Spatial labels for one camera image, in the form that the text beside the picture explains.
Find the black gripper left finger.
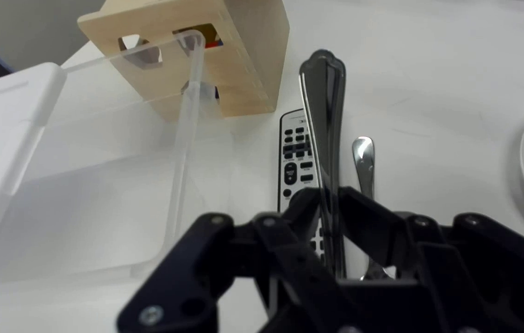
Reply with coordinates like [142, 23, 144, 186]
[116, 189, 342, 333]

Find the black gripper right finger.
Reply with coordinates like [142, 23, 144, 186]
[338, 187, 524, 333]

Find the black remote control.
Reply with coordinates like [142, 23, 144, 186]
[276, 108, 327, 256]

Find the silver metal spoon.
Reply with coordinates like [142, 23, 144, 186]
[351, 138, 388, 280]

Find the wooden shape sorter cube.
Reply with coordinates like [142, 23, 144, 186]
[77, 0, 289, 117]

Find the clear plastic storage bin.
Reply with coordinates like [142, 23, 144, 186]
[0, 32, 207, 284]

